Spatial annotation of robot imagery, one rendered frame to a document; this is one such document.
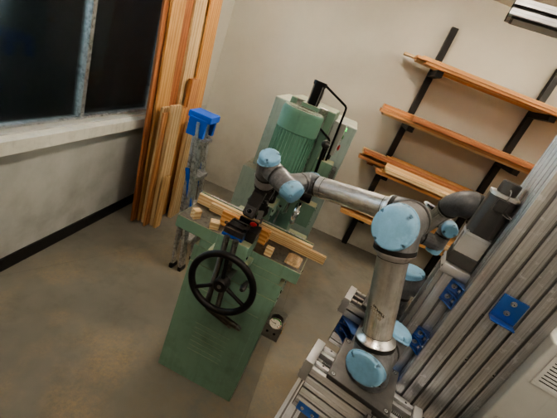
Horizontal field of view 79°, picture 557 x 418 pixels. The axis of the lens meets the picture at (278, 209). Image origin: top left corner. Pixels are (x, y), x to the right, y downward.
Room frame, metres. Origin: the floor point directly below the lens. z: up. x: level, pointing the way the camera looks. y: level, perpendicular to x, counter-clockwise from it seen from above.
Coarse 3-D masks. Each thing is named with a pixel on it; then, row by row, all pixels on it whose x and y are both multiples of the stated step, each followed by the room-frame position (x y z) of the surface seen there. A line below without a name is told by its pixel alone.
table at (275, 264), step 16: (208, 208) 1.47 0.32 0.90; (176, 224) 1.31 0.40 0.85; (192, 224) 1.30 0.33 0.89; (208, 224) 1.33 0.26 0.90; (208, 240) 1.29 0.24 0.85; (256, 256) 1.26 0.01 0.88; (272, 256) 1.28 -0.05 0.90; (304, 256) 1.39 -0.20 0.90; (272, 272) 1.25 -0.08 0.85; (288, 272) 1.24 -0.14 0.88
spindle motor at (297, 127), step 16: (288, 112) 1.36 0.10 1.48; (304, 112) 1.35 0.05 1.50; (288, 128) 1.35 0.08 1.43; (304, 128) 1.35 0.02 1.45; (320, 128) 1.42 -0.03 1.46; (272, 144) 1.38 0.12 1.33; (288, 144) 1.35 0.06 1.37; (304, 144) 1.37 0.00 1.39; (288, 160) 1.35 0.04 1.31; (304, 160) 1.39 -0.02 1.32
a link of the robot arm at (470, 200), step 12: (456, 192) 1.41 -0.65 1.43; (468, 192) 1.38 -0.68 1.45; (444, 204) 1.40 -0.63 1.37; (456, 204) 1.36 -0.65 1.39; (468, 204) 1.34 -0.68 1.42; (432, 216) 1.48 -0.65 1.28; (444, 216) 1.41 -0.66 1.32; (456, 216) 1.41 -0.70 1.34; (468, 216) 1.35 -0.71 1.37; (432, 228) 1.52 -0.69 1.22; (420, 240) 1.62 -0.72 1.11
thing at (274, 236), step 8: (216, 208) 1.45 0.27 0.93; (224, 208) 1.45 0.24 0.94; (272, 232) 1.41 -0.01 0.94; (272, 240) 1.41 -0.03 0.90; (280, 240) 1.41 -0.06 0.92; (288, 240) 1.40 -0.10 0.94; (288, 248) 1.40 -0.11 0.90; (296, 248) 1.39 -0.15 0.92; (304, 248) 1.39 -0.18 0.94; (312, 256) 1.38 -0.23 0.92; (320, 256) 1.38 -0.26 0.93
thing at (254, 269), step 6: (204, 240) 1.29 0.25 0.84; (204, 246) 1.29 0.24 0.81; (210, 246) 1.29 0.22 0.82; (252, 264) 1.26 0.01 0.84; (252, 270) 1.26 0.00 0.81; (258, 270) 1.25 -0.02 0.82; (264, 270) 1.25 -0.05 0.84; (264, 276) 1.25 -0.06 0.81; (270, 276) 1.25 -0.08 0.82; (276, 276) 1.24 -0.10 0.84; (276, 282) 1.24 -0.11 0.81
